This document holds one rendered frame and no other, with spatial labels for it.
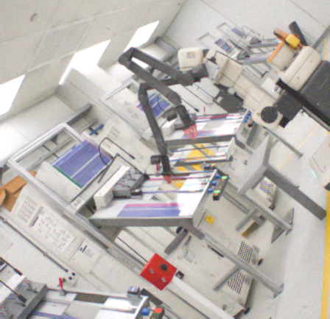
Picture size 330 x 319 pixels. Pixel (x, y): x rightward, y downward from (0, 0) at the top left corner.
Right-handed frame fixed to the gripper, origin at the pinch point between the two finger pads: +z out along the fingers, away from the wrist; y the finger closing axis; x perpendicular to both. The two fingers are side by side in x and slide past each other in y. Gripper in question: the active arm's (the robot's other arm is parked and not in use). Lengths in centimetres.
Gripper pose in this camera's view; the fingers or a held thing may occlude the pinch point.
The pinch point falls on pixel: (169, 182)
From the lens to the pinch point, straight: 329.6
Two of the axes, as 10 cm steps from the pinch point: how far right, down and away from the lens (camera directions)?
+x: 9.4, -0.5, -3.5
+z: 1.7, 9.3, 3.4
